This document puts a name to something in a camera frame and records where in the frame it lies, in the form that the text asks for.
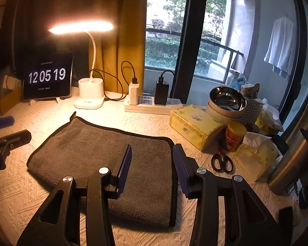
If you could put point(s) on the white hanging shirt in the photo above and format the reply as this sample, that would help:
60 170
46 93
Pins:
281 47

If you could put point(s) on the white perforated basket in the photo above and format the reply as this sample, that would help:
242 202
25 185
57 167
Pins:
252 111

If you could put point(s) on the stainless steel tumbler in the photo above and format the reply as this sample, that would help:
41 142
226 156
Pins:
292 166

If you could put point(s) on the stainless steel bowl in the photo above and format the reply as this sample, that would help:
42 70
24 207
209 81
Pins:
227 98

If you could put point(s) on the tablet showing clock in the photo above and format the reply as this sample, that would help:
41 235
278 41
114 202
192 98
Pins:
48 76

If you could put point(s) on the white usb charger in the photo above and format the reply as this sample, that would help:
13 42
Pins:
133 92

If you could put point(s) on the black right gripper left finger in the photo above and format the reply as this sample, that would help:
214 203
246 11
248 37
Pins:
57 221

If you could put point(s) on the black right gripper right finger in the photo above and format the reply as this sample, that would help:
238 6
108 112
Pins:
247 219

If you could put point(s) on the cardboard box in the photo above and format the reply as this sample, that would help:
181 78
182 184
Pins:
10 100

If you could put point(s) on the yellow lidded jar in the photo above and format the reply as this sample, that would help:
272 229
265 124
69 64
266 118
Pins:
234 135

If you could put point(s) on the black power adapter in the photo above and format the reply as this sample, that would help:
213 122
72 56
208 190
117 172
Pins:
161 92

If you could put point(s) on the white power strip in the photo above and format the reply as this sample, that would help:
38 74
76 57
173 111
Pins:
146 105

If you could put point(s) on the mustard yellow curtain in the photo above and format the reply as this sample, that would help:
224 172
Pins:
120 53

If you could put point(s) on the yellow tissue box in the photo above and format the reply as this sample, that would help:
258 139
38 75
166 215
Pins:
195 125

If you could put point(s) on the black handled scissors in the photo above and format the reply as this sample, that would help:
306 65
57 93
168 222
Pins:
222 163

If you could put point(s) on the white desk lamp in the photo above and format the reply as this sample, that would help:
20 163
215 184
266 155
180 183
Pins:
91 90

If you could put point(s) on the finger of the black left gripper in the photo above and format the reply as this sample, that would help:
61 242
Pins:
6 122
17 139

